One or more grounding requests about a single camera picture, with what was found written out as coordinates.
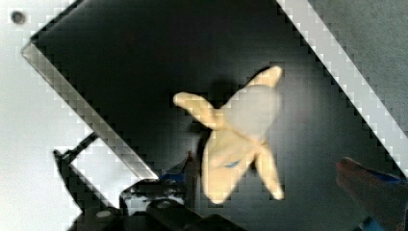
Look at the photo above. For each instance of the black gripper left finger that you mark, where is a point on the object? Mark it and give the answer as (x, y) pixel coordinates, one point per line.
(187, 173)

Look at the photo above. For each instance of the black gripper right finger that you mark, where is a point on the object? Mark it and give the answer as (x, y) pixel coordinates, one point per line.
(384, 201)

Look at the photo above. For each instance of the peeled plush banana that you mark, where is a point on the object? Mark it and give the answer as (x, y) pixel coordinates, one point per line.
(239, 135)

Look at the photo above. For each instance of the black toaster oven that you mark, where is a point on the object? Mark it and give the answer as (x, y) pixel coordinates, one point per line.
(118, 63)

